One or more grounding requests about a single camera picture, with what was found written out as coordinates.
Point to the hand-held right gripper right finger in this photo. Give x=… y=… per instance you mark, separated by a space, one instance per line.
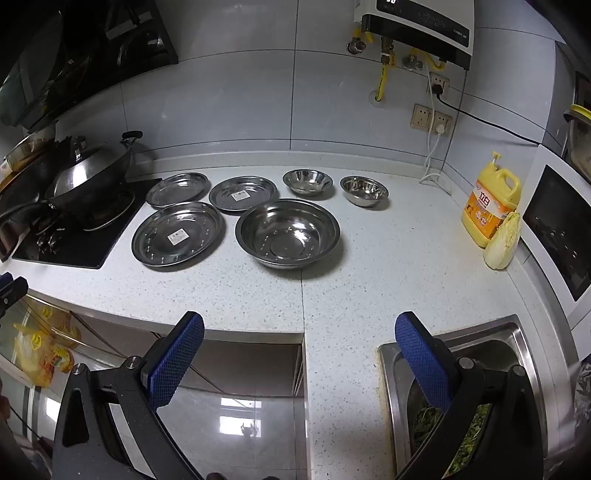
x=422 y=357

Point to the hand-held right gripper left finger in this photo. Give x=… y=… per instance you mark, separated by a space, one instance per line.
x=178 y=355

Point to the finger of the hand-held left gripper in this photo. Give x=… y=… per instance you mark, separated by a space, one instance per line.
x=16 y=290
x=4 y=280

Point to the large steel plate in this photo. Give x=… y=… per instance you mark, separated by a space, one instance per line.
x=178 y=235

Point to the large steel bowl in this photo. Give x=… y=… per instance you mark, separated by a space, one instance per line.
x=286 y=235

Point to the small steel plate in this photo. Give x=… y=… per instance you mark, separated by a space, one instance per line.
x=244 y=194
x=178 y=189

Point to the small steel bowl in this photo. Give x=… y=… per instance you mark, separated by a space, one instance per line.
x=307 y=182
x=364 y=190

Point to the green vegetable scraps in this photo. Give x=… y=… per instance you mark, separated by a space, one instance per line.
x=425 y=417

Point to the black gas stove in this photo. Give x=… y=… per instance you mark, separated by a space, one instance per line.
x=69 y=244

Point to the yellow plastic bag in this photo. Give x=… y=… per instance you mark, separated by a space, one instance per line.
x=41 y=360

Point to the steel sink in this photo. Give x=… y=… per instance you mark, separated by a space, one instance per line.
x=526 y=341

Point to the dark cooking pot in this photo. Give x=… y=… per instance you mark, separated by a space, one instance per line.
x=27 y=161

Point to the steel wok lid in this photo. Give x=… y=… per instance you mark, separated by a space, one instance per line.
x=85 y=168

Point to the napa cabbage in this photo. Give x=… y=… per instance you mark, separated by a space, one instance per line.
x=503 y=244

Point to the black wok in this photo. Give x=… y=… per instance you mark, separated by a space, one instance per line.
x=115 y=177

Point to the yellow detergent bottle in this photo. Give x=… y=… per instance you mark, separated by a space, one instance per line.
x=489 y=207

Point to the white microwave oven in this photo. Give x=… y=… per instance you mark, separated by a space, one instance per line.
x=558 y=230

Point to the black range hood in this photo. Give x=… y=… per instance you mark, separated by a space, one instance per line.
x=83 y=50

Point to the yellow lidded container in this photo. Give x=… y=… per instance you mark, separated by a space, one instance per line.
x=579 y=124

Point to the steel pipe valve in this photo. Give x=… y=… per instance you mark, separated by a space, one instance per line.
x=356 y=45
x=411 y=62

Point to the white water heater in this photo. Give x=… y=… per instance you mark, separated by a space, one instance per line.
x=420 y=32

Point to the white wall outlet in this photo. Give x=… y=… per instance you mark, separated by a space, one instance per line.
x=442 y=123
x=438 y=82

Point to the beige wall outlet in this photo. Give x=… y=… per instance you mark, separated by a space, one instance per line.
x=421 y=117

